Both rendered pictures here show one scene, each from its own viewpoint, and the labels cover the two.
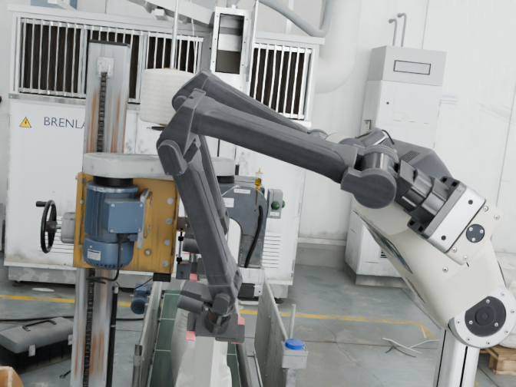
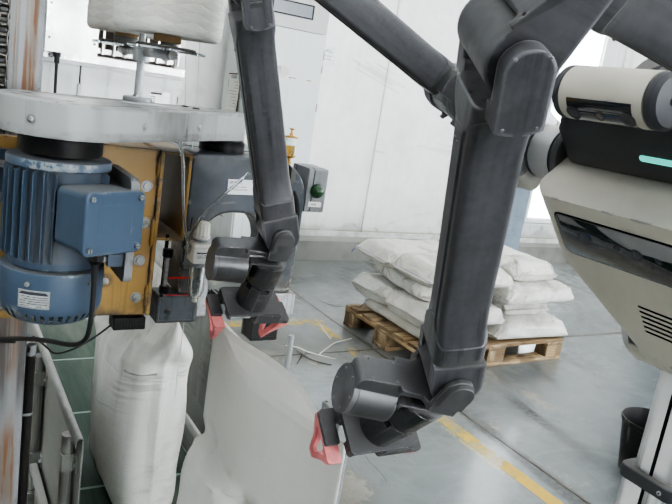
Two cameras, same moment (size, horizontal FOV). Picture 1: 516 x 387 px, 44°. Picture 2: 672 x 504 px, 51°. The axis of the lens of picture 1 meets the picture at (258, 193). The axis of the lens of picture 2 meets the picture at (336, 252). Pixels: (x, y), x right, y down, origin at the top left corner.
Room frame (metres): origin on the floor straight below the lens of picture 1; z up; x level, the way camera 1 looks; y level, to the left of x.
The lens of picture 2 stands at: (0.75, 0.50, 1.49)
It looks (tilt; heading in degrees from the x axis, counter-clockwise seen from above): 13 degrees down; 334
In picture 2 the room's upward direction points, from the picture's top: 9 degrees clockwise
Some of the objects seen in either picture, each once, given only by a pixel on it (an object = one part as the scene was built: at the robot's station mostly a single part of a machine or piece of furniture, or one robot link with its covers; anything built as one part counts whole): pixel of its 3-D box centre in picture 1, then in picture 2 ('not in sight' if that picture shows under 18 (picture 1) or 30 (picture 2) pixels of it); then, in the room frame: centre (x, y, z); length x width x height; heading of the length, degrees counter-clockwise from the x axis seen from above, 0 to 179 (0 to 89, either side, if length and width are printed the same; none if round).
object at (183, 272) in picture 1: (188, 269); (172, 304); (2.05, 0.21, 1.04); 0.08 x 0.06 x 0.05; 96
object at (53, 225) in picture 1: (47, 226); not in sight; (2.07, 0.69, 1.13); 0.18 x 0.11 x 0.18; 6
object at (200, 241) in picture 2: not in sight; (200, 261); (1.99, 0.18, 1.14); 0.05 x 0.04 x 0.16; 96
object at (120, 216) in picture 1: (122, 219); (100, 226); (1.79, 0.38, 1.25); 0.10 x 0.08 x 0.12; 121
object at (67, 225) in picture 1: (70, 227); not in sight; (2.08, 0.62, 1.14); 0.11 x 0.06 x 0.11; 6
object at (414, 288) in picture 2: not in sight; (423, 279); (4.32, -1.85, 0.44); 0.66 x 0.42 x 0.14; 0
